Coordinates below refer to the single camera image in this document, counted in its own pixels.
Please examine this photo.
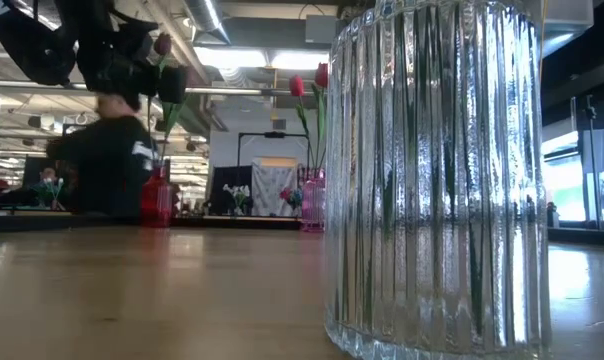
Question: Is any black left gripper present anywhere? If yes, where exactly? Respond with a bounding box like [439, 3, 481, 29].
[79, 0, 189, 111]

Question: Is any red artificial tulip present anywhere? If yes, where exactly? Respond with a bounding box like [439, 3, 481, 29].
[288, 74, 316, 171]
[311, 61, 331, 171]

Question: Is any red ribbed glass vase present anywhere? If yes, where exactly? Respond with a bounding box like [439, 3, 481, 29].
[140, 167, 174, 229]

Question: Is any pink ribbed glass vase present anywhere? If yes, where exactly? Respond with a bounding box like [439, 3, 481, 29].
[299, 167, 328, 233]

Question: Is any clear ribbed glass vase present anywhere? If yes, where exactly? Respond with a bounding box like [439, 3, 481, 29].
[325, 0, 553, 360]

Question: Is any long ceiling light strip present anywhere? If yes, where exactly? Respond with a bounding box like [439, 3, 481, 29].
[0, 78, 293, 97]

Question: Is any ceiling light panel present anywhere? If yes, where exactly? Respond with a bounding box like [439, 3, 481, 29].
[270, 50, 332, 72]
[194, 46, 269, 70]

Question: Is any person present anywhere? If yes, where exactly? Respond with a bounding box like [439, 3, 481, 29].
[44, 93, 161, 219]
[35, 167, 62, 187]

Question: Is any black board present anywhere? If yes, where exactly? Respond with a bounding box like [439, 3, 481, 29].
[209, 165, 254, 216]

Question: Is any white flower bouquet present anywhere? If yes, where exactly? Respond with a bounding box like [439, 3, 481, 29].
[222, 183, 253, 215]

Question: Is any white patterned cloth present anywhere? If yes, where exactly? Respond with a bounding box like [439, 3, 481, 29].
[251, 157, 299, 218]

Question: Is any teal flower bouquet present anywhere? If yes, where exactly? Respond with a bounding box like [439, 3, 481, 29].
[31, 177, 66, 210]

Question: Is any pink and blue bouquet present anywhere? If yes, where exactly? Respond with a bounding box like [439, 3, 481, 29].
[279, 185, 303, 212]

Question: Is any black light stand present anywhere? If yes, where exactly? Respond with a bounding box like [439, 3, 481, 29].
[583, 93, 603, 226]

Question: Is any silver ventilation duct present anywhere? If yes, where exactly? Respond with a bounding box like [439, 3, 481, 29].
[181, 0, 232, 45]

